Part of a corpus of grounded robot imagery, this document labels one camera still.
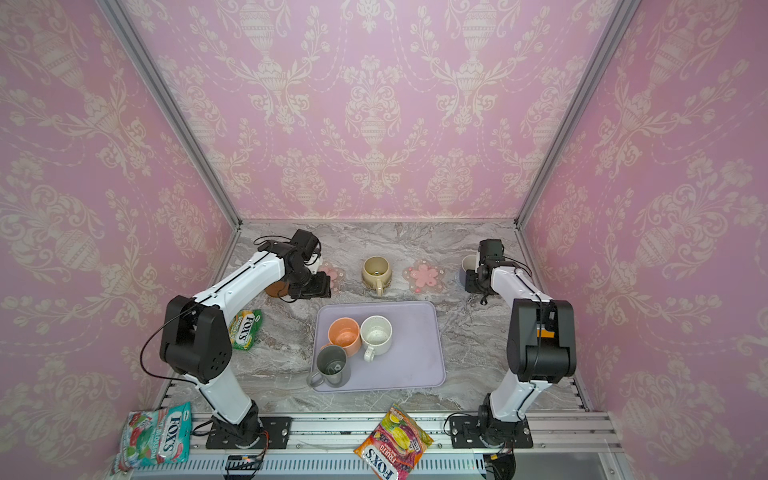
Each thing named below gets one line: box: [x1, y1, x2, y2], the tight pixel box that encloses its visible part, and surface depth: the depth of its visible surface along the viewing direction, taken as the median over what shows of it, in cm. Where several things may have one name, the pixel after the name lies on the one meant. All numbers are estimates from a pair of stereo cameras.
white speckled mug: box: [360, 315, 393, 363], surface depth 86 cm
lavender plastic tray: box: [314, 301, 446, 392], surface depth 89 cm
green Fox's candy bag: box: [111, 402, 192, 476], surface depth 74 cm
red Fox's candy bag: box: [354, 404, 434, 480], surface depth 72 cm
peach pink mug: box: [328, 317, 361, 357], surface depth 85 cm
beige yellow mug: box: [362, 255, 392, 297], surface depth 97 cm
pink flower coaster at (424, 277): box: [403, 259, 445, 295], surface depth 106 cm
